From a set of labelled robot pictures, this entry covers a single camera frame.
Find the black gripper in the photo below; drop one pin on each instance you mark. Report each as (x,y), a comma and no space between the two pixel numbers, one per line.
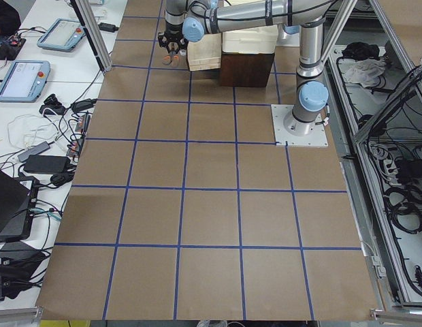
(171,40)

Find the dark wooden drawer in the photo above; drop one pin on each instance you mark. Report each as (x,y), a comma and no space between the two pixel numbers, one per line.
(205,54)

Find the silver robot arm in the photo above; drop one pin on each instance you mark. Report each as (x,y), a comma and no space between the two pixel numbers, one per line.
(189,21)

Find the dark wooden drawer cabinet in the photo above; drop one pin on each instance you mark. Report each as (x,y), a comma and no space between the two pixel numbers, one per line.
(245,70)

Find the white foam tray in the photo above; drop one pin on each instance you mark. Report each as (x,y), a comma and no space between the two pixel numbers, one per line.
(252,41)

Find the blue teach pendant far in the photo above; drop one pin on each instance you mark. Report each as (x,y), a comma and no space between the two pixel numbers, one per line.
(63,35)

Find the blue teach pendant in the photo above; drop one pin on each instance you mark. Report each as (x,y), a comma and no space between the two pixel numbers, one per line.
(63,35)
(24,81)

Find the blue teach pendant near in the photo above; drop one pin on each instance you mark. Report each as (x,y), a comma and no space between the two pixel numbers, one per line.
(24,81)

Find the black power adapter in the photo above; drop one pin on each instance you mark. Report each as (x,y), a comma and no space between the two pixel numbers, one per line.
(46,164)

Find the white crumpled cloth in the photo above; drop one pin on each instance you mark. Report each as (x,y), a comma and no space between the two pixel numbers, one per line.
(367,73)

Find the black laptop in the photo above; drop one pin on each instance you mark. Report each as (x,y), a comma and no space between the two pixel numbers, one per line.
(18,197)

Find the aluminium frame post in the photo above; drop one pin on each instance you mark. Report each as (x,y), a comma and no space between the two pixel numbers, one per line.
(85,15)

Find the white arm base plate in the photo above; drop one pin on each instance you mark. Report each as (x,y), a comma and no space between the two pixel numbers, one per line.
(290,132)

